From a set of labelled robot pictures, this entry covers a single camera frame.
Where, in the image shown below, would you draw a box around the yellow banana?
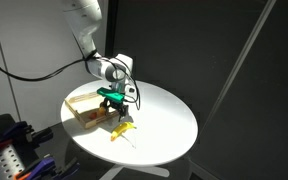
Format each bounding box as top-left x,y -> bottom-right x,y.
110,121 -> 137,142

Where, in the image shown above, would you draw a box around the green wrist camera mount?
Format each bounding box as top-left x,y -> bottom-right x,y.
96,87 -> 126,103

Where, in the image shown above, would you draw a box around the white round table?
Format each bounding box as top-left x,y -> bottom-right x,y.
60,79 -> 199,180

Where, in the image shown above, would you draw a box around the purple clamp orange tips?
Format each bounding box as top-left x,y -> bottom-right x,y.
13,155 -> 57,180
0,120 -> 35,148

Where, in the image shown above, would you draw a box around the black spring clamp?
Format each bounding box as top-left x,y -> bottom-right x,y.
52,156 -> 82,180
27,128 -> 55,148

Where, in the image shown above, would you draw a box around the wooden tray box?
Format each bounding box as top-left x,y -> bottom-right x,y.
64,91 -> 125,130

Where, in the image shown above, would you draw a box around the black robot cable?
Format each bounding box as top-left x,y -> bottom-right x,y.
0,38 -> 142,112

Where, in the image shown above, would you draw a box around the perforated metal breadboard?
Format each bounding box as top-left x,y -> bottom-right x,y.
0,141 -> 28,180

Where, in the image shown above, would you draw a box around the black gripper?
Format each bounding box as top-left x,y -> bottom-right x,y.
99,98 -> 130,123

